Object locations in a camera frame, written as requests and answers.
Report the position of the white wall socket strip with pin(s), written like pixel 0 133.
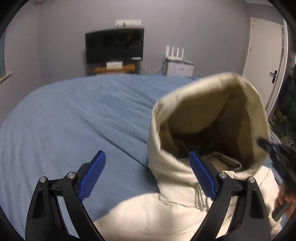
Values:
pixel 128 23

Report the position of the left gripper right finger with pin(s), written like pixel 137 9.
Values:
pixel 250 218

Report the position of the white door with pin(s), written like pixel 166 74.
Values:
pixel 267 51

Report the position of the person right hand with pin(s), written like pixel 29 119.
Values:
pixel 283 196

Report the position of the white wifi router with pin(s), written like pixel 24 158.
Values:
pixel 173 53

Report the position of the black monitor screen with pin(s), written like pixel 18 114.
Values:
pixel 114 45

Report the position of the black door handle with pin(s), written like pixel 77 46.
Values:
pixel 273 75

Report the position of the cream hooded puffer jacket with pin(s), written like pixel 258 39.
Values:
pixel 221 117

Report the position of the white box under router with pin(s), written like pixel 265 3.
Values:
pixel 175 67

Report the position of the blue fleece bed blanket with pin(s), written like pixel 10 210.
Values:
pixel 61 126

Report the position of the wooden window sill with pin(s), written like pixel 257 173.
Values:
pixel 3 78

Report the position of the wooden monitor stand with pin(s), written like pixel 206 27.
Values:
pixel 128 68

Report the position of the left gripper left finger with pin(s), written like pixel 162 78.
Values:
pixel 44 218

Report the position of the pile of dark clothes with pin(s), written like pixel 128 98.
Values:
pixel 283 121

